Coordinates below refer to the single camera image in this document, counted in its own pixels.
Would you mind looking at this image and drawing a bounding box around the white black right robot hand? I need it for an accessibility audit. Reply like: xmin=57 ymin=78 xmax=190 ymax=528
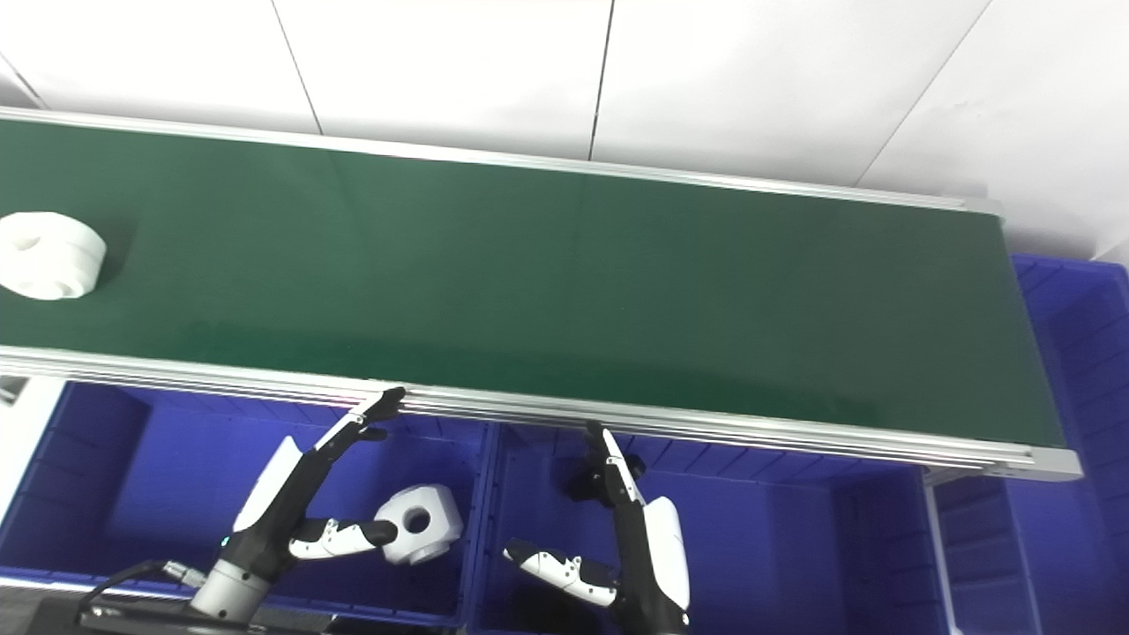
xmin=503 ymin=421 xmax=691 ymax=635

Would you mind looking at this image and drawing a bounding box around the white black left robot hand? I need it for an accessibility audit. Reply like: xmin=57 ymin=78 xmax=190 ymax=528
xmin=219 ymin=386 xmax=407 ymax=579

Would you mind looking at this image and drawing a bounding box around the white cube part round hole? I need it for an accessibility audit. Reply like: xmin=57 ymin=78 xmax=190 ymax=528
xmin=0 ymin=212 xmax=108 ymax=302
xmin=374 ymin=483 xmax=465 ymax=566

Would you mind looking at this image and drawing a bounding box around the blue plastic bin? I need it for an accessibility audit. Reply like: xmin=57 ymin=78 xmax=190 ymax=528
xmin=466 ymin=422 xmax=946 ymax=635
xmin=924 ymin=254 xmax=1129 ymax=635
xmin=0 ymin=379 xmax=497 ymax=629

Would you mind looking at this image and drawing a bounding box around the aluminium conveyor support leg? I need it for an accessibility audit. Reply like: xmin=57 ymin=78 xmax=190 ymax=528
xmin=921 ymin=467 xmax=961 ymax=635

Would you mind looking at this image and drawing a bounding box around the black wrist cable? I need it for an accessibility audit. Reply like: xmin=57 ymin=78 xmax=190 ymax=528
xmin=74 ymin=559 xmax=209 ymax=620

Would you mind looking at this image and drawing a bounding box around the green conveyor belt aluminium frame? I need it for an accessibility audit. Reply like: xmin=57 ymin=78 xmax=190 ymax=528
xmin=0 ymin=106 xmax=1084 ymax=482

